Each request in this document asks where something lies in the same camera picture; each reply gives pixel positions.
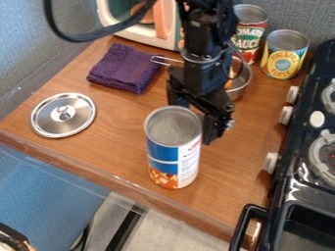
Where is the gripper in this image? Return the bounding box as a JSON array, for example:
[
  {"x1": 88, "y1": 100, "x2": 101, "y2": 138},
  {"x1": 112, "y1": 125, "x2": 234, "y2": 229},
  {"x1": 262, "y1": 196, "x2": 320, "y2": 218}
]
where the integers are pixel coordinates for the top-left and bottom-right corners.
[{"x1": 165, "y1": 48, "x2": 237, "y2": 146}]

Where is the blue and white can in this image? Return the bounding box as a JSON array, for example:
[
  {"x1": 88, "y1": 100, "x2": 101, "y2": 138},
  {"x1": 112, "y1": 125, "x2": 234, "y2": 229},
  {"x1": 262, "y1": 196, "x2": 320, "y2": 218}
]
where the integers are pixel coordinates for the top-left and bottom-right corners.
[{"x1": 142, "y1": 105, "x2": 205, "y2": 190}]

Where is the red tomato sauce can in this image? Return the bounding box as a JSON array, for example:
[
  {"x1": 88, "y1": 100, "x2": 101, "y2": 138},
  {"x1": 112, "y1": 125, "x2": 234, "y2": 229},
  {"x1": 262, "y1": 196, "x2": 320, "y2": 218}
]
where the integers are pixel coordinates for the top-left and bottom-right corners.
[{"x1": 228, "y1": 3, "x2": 270, "y2": 66}]

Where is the yellow pineapple can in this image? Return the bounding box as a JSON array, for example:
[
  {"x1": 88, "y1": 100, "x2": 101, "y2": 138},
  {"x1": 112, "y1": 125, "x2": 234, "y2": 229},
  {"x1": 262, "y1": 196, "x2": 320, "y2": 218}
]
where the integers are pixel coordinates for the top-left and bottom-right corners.
[{"x1": 259, "y1": 28, "x2": 311, "y2": 80}]

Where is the silver pot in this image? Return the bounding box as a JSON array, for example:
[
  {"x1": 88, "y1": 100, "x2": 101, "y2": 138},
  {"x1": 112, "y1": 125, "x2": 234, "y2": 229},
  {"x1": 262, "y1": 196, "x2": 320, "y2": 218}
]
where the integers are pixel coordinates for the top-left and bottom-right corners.
[{"x1": 149, "y1": 54, "x2": 255, "y2": 102}]

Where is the purple cloth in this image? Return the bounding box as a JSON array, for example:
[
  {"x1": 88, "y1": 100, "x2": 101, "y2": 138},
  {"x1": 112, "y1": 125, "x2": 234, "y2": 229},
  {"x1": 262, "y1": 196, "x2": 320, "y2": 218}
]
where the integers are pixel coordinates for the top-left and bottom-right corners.
[{"x1": 84, "y1": 42, "x2": 166, "y2": 96}]

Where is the toy microwave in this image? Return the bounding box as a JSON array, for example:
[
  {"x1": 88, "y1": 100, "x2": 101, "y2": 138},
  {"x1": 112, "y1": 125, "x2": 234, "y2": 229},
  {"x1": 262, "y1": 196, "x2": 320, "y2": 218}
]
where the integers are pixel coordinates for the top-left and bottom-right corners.
[{"x1": 95, "y1": 0, "x2": 186, "y2": 52}]

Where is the toy stove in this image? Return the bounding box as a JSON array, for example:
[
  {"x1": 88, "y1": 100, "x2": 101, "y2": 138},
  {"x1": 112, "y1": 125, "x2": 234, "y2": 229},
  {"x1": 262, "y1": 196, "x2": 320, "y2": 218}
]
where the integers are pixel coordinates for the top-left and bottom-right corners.
[{"x1": 227, "y1": 38, "x2": 335, "y2": 251}]

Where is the silver lid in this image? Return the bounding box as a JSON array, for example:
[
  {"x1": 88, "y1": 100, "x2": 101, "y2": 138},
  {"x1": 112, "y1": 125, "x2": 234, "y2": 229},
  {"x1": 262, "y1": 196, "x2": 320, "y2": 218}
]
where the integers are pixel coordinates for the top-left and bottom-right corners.
[{"x1": 28, "y1": 92, "x2": 99, "y2": 139}]

